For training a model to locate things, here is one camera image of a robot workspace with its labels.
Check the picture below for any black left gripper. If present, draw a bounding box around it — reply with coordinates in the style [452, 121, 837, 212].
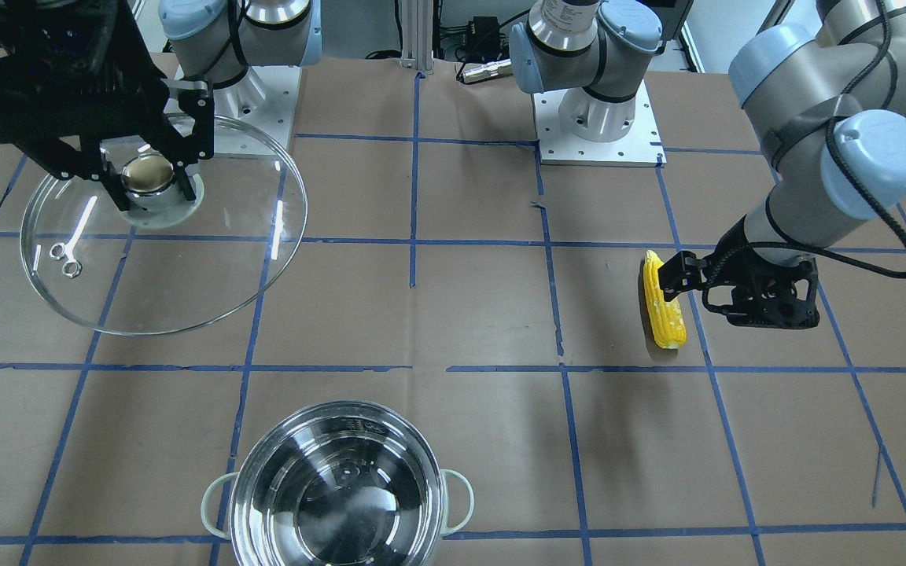
[657, 252, 819, 330]

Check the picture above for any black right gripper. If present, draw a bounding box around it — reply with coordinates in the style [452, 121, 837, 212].
[0, 1, 215, 211]

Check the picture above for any yellow corn cob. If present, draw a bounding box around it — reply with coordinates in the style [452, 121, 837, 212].
[641, 250, 687, 350]

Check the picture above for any glass pot lid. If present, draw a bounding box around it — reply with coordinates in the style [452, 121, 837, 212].
[20, 117, 308, 336]

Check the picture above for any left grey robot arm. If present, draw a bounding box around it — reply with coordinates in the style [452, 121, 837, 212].
[645, 1, 906, 329]

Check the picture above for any pale green steel pot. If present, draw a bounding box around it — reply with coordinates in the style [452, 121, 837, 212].
[199, 400, 476, 565]

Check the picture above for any silver metal cylinder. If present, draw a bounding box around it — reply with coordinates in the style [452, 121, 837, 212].
[455, 60, 514, 85]

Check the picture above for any black power brick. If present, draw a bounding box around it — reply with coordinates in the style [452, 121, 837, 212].
[465, 16, 500, 51]

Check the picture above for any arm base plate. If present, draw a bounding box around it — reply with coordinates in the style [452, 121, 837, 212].
[532, 82, 668, 167]
[190, 67, 302, 164]

